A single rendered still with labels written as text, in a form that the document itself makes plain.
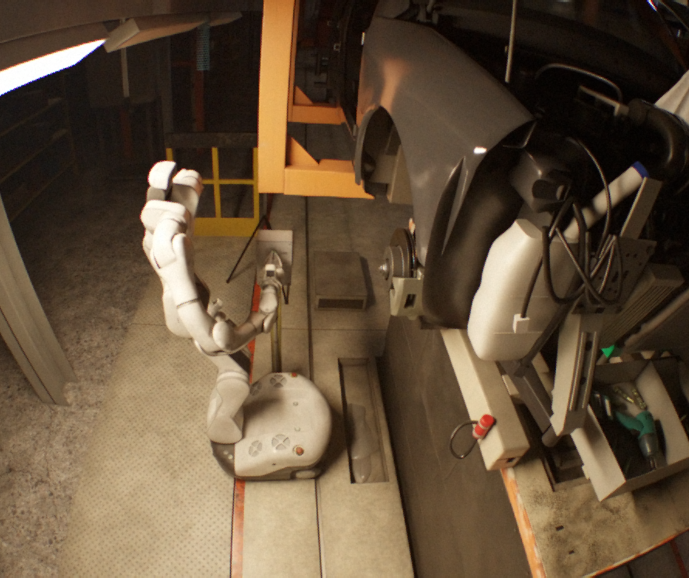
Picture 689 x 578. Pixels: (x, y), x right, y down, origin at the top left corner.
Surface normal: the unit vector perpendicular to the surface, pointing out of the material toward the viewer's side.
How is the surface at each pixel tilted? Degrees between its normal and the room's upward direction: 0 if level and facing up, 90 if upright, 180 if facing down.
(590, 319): 57
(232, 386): 90
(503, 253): 66
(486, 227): 90
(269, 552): 0
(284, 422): 0
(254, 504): 0
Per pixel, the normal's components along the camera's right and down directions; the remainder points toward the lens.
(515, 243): -0.84, -0.36
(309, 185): 0.09, 0.63
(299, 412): 0.07, -0.78
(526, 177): -0.96, 0.10
